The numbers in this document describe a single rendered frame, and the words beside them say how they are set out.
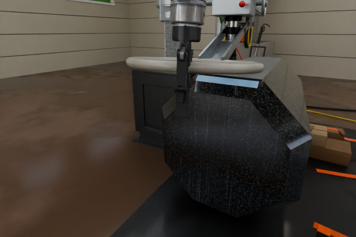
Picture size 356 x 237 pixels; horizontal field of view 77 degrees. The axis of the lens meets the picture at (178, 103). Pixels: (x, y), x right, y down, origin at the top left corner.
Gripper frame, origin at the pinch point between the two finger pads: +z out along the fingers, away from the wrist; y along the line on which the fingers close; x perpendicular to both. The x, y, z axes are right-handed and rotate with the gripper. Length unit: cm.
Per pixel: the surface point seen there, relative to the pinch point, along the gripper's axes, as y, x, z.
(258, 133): 43, -31, 22
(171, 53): 145, 32, -8
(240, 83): 51, -21, 1
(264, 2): 84, -33, -42
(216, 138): 51, -13, 31
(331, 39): 527, -267, -47
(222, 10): 76, -9, -35
